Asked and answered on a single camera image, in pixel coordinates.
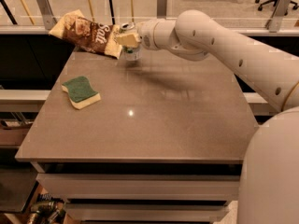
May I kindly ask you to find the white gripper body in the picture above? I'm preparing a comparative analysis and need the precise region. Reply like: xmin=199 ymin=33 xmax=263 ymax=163
xmin=136 ymin=20 xmax=158 ymax=50

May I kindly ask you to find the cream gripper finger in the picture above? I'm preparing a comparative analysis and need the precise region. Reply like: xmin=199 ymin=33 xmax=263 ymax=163
xmin=116 ymin=32 xmax=140 ymax=48

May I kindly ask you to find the green white 7up can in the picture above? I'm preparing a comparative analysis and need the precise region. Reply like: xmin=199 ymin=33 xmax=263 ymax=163
xmin=120 ymin=22 xmax=140 ymax=61

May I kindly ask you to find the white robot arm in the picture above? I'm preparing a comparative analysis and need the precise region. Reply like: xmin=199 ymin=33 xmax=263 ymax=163
xmin=116 ymin=10 xmax=299 ymax=224

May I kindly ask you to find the brown chip bag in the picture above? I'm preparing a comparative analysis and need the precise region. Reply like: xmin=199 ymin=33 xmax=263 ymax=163
xmin=49 ymin=9 xmax=122 ymax=59

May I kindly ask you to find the green yellow sponge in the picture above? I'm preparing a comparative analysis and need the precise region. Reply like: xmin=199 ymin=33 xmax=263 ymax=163
xmin=62 ymin=76 xmax=101 ymax=110

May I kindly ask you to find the upper grey drawer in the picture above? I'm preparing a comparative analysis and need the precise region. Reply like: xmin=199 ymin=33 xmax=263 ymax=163
xmin=36 ymin=174 xmax=239 ymax=201

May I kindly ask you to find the grey drawer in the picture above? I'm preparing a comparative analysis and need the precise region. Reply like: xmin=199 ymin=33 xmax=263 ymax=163
xmin=65 ymin=203 xmax=228 ymax=222
xmin=36 ymin=174 xmax=239 ymax=201

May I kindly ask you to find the lower grey drawer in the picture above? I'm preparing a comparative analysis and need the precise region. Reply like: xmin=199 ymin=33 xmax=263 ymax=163
xmin=65 ymin=203 xmax=228 ymax=222

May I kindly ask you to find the middle metal railing bracket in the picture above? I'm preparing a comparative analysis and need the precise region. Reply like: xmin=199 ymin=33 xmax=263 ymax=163
xmin=157 ymin=0 xmax=167 ymax=19

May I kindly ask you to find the metal railing bracket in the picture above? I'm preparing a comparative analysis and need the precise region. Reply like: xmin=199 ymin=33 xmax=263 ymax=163
xmin=157 ymin=0 xmax=167 ymax=19
xmin=266 ymin=0 xmax=291 ymax=33
xmin=36 ymin=0 xmax=57 ymax=30

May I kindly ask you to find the left metal railing bracket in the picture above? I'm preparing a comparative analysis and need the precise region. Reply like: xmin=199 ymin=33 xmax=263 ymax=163
xmin=36 ymin=0 xmax=57 ymax=30

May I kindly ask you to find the right metal railing bracket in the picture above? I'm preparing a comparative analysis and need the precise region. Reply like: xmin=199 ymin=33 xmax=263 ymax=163
xmin=266 ymin=0 xmax=291 ymax=33

